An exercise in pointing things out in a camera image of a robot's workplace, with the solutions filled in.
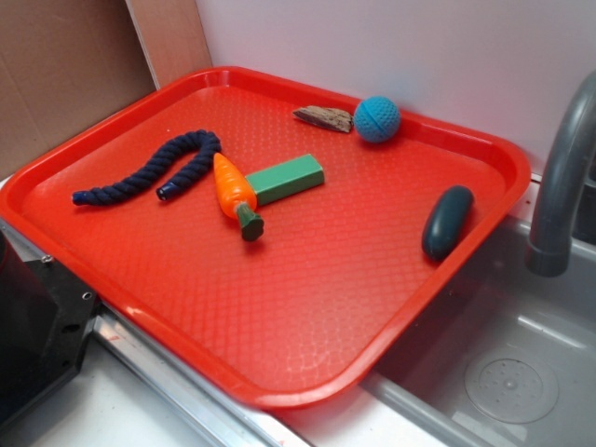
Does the dark teal toy cucumber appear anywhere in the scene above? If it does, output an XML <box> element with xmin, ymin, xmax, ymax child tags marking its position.
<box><xmin>421</xmin><ymin>185</ymin><xmax>474</xmax><ymax>261</ymax></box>

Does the grey plastic faucet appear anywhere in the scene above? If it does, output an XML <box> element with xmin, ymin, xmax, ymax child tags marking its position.
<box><xmin>525</xmin><ymin>73</ymin><xmax>595</xmax><ymax>278</ymax></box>

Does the red plastic tray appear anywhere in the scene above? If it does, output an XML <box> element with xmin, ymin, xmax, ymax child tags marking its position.
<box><xmin>1</xmin><ymin>67</ymin><xmax>530</xmax><ymax>409</ymax></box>

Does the blue dimpled ball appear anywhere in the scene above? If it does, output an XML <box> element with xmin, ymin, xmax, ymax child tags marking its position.
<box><xmin>353</xmin><ymin>96</ymin><xmax>401</xmax><ymax>143</ymax></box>

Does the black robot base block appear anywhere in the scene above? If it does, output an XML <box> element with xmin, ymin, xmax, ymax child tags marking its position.
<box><xmin>1</xmin><ymin>236</ymin><xmax>99</xmax><ymax>429</ymax></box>

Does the dark blue rope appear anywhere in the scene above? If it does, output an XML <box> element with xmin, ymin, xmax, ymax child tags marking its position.
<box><xmin>71</xmin><ymin>129</ymin><xmax>223</xmax><ymax>208</ymax></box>

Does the brown wood piece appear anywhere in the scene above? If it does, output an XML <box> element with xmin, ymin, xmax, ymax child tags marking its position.
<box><xmin>292</xmin><ymin>105</ymin><xmax>353</xmax><ymax>133</ymax></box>

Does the green wooden block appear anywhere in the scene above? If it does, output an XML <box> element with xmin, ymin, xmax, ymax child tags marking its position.
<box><xmin>246</xmin><ymin>154</ymin><xmax>325</xmax><ymax>206</ymax></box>

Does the brown cardboard panel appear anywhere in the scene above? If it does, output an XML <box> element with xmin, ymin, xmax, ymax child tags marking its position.
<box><xmin>1</xmin><ymin>1</ymin><xmax>211</xmax><ymax>178</ymax></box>

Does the orange toy carrot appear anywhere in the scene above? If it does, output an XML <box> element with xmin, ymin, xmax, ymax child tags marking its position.
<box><xmin>213</xmin><ymin>153</ymin><xmax>264</xmax><ymax>242</ymax></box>

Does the grey toy sink basin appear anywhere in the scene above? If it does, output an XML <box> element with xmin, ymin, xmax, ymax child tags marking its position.
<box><xmin>362</xmin><ymin>180</ymin><xmax>595</xmax><ymax>446</ymax></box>

